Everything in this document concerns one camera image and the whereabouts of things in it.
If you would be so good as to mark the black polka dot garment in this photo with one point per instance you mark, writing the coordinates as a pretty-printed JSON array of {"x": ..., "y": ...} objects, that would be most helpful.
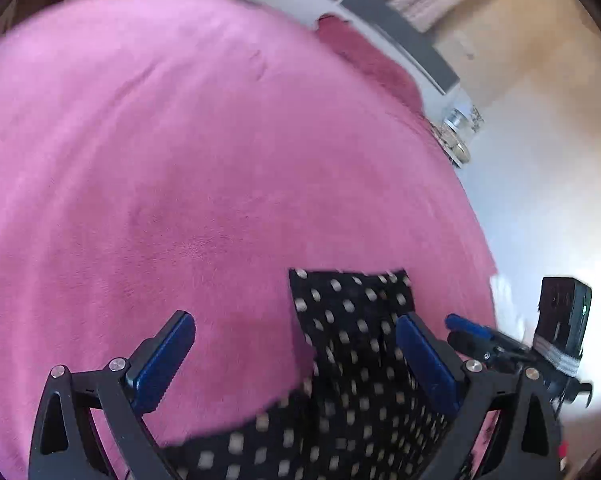
[{"x": 355, "y": 350}]

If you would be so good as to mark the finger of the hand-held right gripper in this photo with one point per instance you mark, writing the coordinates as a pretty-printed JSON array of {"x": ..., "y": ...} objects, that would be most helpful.
[{"x": 463, "y": 322}]

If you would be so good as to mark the pink bed blanket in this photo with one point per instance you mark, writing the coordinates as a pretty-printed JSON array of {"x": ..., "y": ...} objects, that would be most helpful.
[{"x": 155, "y": 160}]

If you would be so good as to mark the white towel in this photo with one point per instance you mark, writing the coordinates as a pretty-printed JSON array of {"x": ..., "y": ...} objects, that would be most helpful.
[{"x": 505, "y": 300}]

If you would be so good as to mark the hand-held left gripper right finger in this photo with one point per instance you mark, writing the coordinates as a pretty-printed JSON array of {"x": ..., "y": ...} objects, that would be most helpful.
[{"x": 428, "y": 365}]

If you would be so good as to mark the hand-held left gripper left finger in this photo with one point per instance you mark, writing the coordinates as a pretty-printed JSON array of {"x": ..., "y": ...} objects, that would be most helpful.
[{"x": 163, "y": 360}]

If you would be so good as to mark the pink pillow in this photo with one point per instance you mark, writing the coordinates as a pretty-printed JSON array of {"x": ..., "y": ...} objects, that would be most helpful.
[{"x": 375, "y": 60}]

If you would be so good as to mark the dark and white headboard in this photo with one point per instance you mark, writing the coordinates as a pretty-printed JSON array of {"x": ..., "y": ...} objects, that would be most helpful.
[{"x": 395, "y": 30}]

